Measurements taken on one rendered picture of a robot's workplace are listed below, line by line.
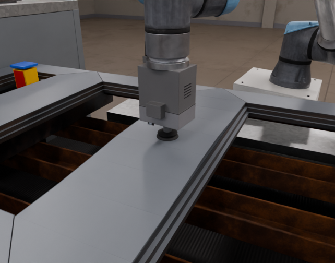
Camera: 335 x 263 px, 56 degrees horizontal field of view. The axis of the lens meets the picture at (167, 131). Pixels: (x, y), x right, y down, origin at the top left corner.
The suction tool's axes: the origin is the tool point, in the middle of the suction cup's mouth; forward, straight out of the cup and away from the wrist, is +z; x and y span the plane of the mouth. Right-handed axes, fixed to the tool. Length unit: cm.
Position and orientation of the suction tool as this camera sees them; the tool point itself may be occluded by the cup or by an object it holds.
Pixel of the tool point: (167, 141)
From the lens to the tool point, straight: 61.0
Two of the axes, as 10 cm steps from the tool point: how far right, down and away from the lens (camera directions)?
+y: 8.5, 2.3, -4.8
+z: 0.0, 9.0, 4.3
